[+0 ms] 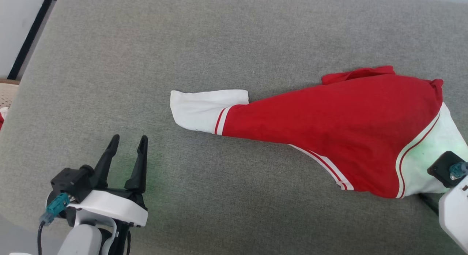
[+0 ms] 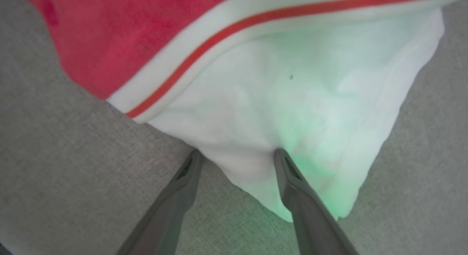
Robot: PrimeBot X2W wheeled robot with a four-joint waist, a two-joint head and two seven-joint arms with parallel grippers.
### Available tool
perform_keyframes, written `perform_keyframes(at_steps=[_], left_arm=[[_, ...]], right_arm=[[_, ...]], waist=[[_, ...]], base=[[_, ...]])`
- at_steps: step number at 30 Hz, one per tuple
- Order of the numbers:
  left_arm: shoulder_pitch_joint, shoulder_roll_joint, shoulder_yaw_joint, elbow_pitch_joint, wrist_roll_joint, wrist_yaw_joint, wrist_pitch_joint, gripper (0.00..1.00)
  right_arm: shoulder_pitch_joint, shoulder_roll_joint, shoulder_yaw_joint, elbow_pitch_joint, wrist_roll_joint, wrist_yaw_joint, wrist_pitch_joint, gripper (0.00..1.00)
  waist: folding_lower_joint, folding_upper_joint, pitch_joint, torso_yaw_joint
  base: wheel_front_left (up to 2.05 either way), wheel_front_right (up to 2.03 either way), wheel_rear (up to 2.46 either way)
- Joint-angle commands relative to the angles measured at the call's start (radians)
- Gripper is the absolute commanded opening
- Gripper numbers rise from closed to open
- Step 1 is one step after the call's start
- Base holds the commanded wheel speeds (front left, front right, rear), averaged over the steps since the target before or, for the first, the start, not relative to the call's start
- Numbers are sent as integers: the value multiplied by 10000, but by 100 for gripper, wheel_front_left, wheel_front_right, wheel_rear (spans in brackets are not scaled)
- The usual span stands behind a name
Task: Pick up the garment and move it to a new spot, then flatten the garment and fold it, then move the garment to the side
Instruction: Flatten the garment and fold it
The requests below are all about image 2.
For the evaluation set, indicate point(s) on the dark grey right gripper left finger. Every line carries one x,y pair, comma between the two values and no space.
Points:
172,211

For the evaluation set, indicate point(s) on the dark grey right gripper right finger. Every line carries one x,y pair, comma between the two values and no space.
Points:
310,218

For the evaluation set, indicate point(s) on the red and white garment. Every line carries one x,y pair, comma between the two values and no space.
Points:
274,83

